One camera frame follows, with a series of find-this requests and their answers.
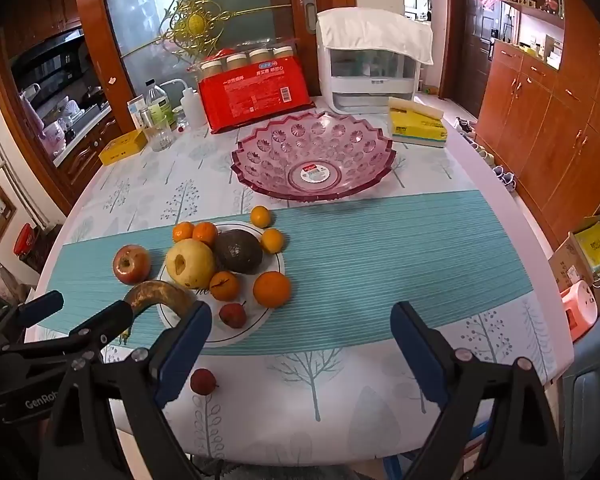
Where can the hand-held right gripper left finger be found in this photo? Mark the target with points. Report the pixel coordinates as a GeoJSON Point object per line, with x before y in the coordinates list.
{"type": "Point", "coordinates": [180, 355]}

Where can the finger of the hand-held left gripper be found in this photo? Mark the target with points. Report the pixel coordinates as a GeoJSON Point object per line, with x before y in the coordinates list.
{"type": "Point", "coordinates": [107, 321]}
{"type": "Point", "coordinates": [40, 306]}

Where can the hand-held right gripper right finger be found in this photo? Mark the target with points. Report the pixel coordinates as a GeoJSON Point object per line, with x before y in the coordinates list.
{"type": "Point", "coordinates": [420, 355]}

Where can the brown overripe banana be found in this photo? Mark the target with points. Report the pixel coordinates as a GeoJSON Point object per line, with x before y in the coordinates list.
{"type": "Point", "coordinates": [155, 295]}

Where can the red apple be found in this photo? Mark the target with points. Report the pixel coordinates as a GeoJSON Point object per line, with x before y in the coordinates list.
{"type": "Point", "coordinates": [136, 270]}

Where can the white round plate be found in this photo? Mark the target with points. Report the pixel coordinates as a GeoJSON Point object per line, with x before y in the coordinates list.
{"type": "Point", "coordinates": [250, 321]}

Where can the yellow pear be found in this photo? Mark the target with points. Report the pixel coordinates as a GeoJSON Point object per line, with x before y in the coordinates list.
{"type": "Point", "coordinates": [196, 260]}

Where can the large orange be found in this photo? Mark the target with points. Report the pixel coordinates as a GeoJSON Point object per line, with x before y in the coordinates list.
{"type": "Point", "coordinates": [272, 290]}

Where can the small mandarin orange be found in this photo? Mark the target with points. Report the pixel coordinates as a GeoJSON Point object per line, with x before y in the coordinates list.
{"type": "Point", "coordinates": [261, 216]}
{"type": "Point", "coordinates": [272, 240]}
{"type": "Point", "coordinates": [181, 233]}
{"type": "Point", "coordinates": [206, 234]}

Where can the dark avocado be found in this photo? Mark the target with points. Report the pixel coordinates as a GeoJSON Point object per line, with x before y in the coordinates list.
{"type": "Point", "coordinates": [237, 251]}

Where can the pink glass bowl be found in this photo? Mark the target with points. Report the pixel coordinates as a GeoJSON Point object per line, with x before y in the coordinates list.
{"type": "Point", "coordinates": [280, 160]}

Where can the red lychee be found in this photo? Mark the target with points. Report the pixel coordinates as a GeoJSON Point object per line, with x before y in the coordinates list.
{"type": "Point", "coordinates": [202, 381]}

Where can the red strawberry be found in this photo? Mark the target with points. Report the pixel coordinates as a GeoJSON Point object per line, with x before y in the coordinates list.
{"type": "Point", "coordinates": [232, 316]}

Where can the mandarin orange with stem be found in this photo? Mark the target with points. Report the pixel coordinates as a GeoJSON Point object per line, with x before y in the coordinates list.
{"type": "Point", "coordinates": [225, 286]}

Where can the pink plastic stool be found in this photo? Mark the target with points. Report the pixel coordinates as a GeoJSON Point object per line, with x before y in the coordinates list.
{"type": "Point", "coordinates": [577, 310]}

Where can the brown cardboard box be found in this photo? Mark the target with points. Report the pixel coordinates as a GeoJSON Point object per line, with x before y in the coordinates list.
{"type": "Point", "coordinates": [567, 265]}

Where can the yellow cardboard box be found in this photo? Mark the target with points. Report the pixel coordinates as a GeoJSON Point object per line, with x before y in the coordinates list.
{"type": "Point", "coordinates": [122, 148]}

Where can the blue grey chair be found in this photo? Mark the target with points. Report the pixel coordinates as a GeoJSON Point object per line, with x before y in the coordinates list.
{"type": "Point", "coordinates": [592, 410]}

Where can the clear drinking glass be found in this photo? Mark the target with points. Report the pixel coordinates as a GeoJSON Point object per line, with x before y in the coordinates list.
{"type": "Point", "coordinates": [157, 141]}

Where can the yellow plastic bag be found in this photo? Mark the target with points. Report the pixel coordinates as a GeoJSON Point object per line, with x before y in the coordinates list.
{"type": "Point", "coordinates": [595, 245]}

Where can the small white box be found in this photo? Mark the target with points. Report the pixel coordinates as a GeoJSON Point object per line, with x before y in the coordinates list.
{"type": "Point", "coordinates": [136, 112]}

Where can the small glass vial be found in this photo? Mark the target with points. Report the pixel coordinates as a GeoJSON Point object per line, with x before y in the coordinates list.
{"type": "Point", "coordinates": [179, 121]}

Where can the row of shoes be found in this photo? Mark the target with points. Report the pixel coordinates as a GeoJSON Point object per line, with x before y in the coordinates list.
{"type": "Point", "coordinates": [480, 150]}

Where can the glass bottle green label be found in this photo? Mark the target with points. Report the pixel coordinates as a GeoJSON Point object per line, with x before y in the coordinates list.
{"type": "Point", "coordinates": [160, 107]}

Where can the yellow tissue pack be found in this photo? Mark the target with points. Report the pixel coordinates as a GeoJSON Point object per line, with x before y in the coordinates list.
{"type": "Point", "coordinates": [420, 131]}

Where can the white squeeze bottle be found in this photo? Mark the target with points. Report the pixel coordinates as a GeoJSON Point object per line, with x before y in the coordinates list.
{"type": "Point", "coordinates": [194, 108]}

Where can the black range hood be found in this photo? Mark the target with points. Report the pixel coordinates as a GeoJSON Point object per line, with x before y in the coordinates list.
{"type": "Point", "coordinates": [45, 60]}

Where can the red pack of paper cups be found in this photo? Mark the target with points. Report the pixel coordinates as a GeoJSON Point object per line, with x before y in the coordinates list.
{"type": "Point", "coordinates": [250, 97]}

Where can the white countertop appliance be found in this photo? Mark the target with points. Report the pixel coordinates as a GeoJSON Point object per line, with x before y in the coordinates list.
{"type": "Point", "coordinates": [365, 87]}

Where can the dark entrance door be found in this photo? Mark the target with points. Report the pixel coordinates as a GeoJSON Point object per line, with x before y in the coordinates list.
{"type": "Point", "coordinates": [475, 50]}

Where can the white cloth cover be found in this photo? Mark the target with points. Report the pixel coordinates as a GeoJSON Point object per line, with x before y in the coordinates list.
{"type": "Point", "coordinates": [370, 27]}

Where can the wooden wall cabinet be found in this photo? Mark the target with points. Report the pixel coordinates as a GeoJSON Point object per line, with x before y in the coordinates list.
{"type": "Point", "coordinates": [555, 110]}

